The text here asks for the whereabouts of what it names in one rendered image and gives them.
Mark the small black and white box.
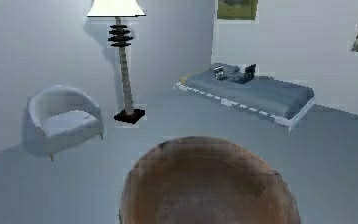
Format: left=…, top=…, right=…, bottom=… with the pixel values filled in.
left=213, top=65, right=226, bottom=81

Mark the round brown wooden table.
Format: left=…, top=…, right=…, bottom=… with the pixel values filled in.
left=118, top=135, right=302, bottom=224

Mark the low bed with grey cover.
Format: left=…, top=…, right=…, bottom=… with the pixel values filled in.
left=174, top=62, right=317, bottom=132

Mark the black open laptop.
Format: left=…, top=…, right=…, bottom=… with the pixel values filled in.
left=232, top=63, right=257, bottom=85

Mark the floor lamp with white shade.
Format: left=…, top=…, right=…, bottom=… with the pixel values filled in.
left=86, top=0, right=147, bottom=125

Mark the green framed picture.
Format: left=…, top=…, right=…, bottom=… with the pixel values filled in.
left=216, top=0, right=259, bottom=21

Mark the white armchair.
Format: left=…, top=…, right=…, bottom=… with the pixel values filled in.
left=22, top=85, right=105, bottom=163

